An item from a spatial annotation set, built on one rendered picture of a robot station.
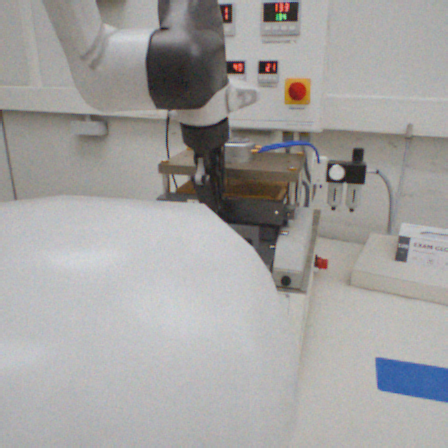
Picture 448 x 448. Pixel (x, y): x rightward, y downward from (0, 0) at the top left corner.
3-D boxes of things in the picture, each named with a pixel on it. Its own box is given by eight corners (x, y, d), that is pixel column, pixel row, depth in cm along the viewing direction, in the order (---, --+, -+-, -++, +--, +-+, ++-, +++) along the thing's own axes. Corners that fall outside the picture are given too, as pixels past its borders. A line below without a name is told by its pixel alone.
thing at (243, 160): (197, 179, 109) (196, 127, 104) (322, 188, 101) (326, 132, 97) (159, 208, 87) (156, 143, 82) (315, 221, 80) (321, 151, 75)
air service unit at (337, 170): (309, 205, 104) (314, 144, 99) (372, 210, 100) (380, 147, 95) (308, 212, 99) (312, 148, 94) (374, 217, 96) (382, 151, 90)
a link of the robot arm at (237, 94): (160, 94, 60) (166, 129, 64) (247, 96, 57) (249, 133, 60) (187, 63, 69) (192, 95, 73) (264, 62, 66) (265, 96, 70)
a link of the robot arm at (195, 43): (134, 126, 53) (213, 127, 51) (107, 11, 45) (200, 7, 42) (178, 72, 67) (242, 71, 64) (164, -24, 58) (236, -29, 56)
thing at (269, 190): (201, 187, 102) (200, 147, 99) (295, 194, 97) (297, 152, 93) (175, 209, 87) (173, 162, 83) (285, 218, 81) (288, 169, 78)
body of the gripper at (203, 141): (188, 104, 70) (196, 154, 76) (171, 129, 63) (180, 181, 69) (233, 105, 68) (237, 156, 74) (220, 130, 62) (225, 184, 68)
